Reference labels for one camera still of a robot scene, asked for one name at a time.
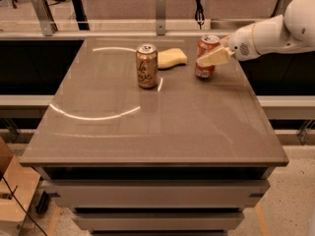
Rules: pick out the lower grey drawer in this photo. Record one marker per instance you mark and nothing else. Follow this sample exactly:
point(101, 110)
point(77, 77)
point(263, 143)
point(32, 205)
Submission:
point(159, 221)

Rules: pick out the cardboard box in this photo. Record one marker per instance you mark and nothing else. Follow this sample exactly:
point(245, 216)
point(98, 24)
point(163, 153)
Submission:
point(16, 182)

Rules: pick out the grey drawer cabinet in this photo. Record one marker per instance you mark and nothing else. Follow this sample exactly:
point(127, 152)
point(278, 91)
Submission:
point(101, 126)

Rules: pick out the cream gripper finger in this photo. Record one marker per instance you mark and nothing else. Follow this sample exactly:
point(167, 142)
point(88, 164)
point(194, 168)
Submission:
point(217, 56)
point(225, 41)

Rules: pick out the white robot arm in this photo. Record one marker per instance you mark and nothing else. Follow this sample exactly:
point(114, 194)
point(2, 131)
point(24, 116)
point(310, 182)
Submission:
point(288, 207)

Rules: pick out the tan LaCroix can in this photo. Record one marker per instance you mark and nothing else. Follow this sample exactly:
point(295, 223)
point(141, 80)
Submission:
point(147, 66)

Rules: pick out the left metal rail bracket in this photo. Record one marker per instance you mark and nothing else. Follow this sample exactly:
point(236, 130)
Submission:
point(44, 19)

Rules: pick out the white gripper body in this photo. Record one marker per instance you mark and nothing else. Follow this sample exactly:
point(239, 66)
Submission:
point(240, 43)

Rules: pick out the grey drawer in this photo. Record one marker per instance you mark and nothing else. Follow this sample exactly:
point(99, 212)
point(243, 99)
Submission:
point(159, 221)
point(157, 194)

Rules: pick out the yellow sponge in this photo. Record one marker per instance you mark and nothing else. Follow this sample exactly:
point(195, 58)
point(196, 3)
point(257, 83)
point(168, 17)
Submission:
point(170, 58)

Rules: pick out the upper grey drawer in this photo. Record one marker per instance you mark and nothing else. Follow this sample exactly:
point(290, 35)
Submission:
point(157, 194)

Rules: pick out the centre metal rail bracket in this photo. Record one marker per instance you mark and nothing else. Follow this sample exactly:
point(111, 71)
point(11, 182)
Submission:
point(160, 16)

